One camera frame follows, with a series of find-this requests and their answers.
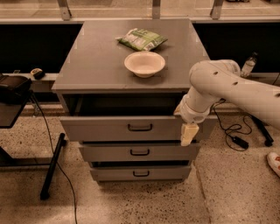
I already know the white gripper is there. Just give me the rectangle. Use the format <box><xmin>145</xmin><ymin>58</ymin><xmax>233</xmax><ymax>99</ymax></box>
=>
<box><xmin>173</xmin><ymin>99</ymin><xmax>210</xmax><ymax>146</ymax></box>

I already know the grey top drawer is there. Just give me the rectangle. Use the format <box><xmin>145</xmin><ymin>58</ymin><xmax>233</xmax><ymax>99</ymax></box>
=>
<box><xmin>59</xmin><ymin>95</ymin><xmax>219</xmax><ymax>143</ymax></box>

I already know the grey drawer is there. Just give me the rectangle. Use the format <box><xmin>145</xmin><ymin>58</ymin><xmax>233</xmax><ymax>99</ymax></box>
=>
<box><xmin>59</xmin><ymin>95</ymin><xmax>219</xmax><ymax>143</ymax></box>
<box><xmin>79</xmin><ymin>142</ymin><xmax>200</xmax><ymax>162</ymax></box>
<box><xmin>90</xmin><ymin>165</ymin><xmax>192</xmax><ymax>182</ymax></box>

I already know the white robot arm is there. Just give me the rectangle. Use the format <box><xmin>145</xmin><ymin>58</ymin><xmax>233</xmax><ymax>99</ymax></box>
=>
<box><xmin>174</xmin><ymin>59</ymin><xmax>280</xmax><ymax>130</ymax></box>

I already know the grey drawer cabinet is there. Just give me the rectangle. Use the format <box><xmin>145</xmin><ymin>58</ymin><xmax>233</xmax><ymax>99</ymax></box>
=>
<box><xmin>52</xmin><ymin>19</ymin><xmax>216</xmax><ymax>171</ymax></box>

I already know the grey bottom drawer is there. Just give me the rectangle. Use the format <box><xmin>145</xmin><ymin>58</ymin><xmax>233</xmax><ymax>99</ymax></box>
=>
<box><xmin>90</xmin><ymin>165</ymin><xmax>192</xmax><ymax>182</ymax></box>

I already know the grey middle drawer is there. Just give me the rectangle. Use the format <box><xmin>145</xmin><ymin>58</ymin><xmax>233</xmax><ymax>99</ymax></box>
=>
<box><xmin>79</xmin><ymin>142</ymin><xmax>200</xmax><ymax>162</ymax></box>

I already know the black chair base leg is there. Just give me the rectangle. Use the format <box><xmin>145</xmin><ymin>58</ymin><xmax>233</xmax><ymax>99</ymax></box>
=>
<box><xmin>252</xmin><ymin>116</ymin><xmax>274</xmax><ymax>147</ymax></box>

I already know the white bowl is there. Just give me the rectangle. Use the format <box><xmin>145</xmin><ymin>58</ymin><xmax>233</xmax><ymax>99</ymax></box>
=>
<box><xmin>124</xmin><ymin>52</ymin><xmax>165</xmax><ymax>78</ymax></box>

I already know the white red shoe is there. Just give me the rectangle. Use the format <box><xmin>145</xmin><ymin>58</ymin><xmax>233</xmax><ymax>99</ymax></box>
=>
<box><xmin>267</xmin><ymin>152</ymin><xmax>280</xmax><ymax>178</ymax></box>

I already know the clear plastic bottle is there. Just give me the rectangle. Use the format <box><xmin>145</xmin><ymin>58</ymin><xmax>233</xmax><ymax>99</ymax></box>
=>
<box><xmin>241</xmin><ymin>52</ymin><xmax>258</xmax><ymax>78</ymax></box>

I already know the green chip bag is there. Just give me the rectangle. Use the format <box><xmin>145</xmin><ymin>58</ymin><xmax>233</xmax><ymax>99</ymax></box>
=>
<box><xmin>117</xmin><ymin>28</ymin><xmax>167</xmax><ymax>52</ymax></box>

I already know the tape measure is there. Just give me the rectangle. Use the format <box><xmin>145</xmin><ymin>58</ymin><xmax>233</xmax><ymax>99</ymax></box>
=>
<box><xmin>31</xmin><ymin>68</ymin><xmax>46</xmax><ymax>80</ymax></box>

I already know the black bag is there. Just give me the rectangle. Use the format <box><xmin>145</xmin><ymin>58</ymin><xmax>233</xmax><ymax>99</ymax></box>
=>
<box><xmin>0</xmin><ymin>74</ymin><xmax>32</xmax><ymax>104</ymax></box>

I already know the black side table stand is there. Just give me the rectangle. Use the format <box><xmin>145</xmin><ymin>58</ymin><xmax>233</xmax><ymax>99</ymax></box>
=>
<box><xmin>0</xmin><ymin>90</ymin><xmax>67</xmax><ymax>200</ymax></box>

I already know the black floor cable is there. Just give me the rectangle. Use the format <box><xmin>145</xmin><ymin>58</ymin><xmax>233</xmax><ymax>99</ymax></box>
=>
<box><xmin>31</xmin><ymin>94</ymin><xmax>79</xmax><ymax>224</ymax></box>

